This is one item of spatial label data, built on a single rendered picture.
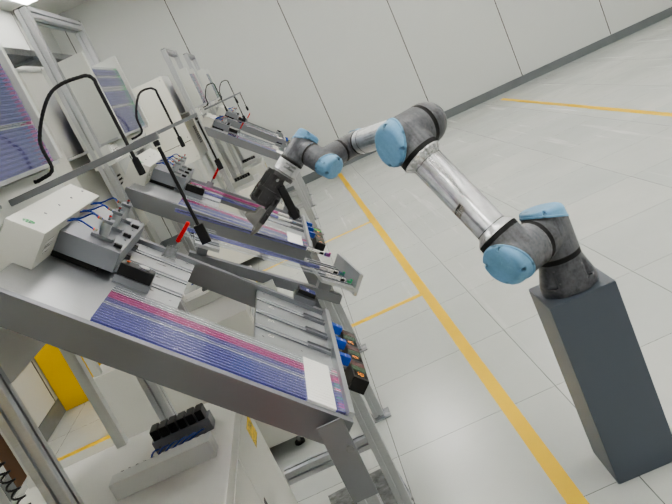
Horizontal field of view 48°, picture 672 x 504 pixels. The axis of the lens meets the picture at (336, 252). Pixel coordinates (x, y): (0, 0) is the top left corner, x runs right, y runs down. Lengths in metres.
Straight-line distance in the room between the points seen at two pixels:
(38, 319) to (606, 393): 1.41
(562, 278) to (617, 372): 0.29
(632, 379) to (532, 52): 8.03
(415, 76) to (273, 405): 8.31
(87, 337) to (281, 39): 8.15
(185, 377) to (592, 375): 1.11
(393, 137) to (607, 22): 8.46
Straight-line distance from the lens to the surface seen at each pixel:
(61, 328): 1.42
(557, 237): 1.96
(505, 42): 9.83
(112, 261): 1.70
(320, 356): 1.75
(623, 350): 2.10
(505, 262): 1.87
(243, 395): 1.42
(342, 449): 1.42
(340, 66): 9.43
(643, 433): 2.22
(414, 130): 1.95
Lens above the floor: 1.35
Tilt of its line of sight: 14 degrees down
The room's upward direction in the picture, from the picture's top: 25 degrees counter-clockwise
